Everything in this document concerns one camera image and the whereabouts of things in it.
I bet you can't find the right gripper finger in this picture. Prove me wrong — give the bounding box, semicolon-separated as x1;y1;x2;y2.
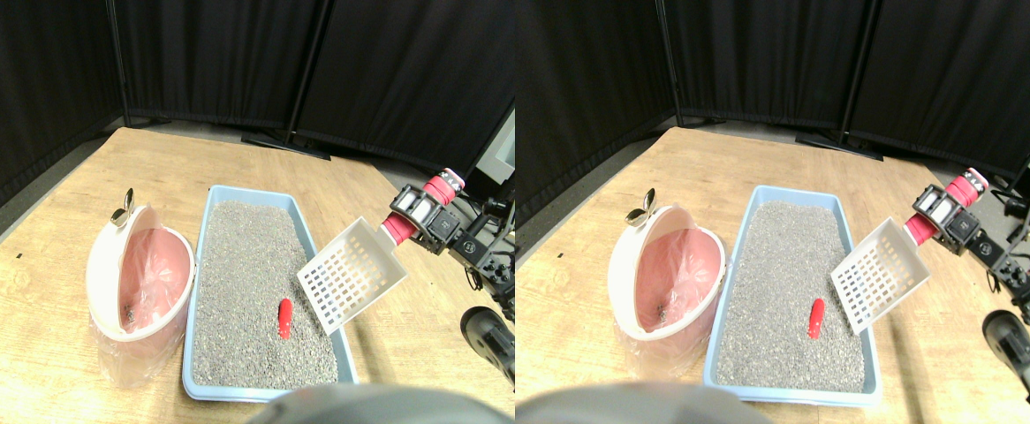
389;185;445;232
939;216;979;257
912;184;968;232
416;216;458;257

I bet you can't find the white scoop with red handle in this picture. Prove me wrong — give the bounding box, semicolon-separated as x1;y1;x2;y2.
830;167;990;337
296;167;466;337

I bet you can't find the black curtain stand pole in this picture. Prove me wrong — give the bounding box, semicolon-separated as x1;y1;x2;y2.
106;0;173;130
795;0;887;163
654;0;719;130
241;0;336;163

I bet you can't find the white bin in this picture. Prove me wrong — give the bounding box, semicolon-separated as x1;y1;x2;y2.
85;188;197;389
608;188;728;382

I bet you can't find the blue litter tray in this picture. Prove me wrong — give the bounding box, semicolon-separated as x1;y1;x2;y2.
182;185;360;404
703;185;883;407

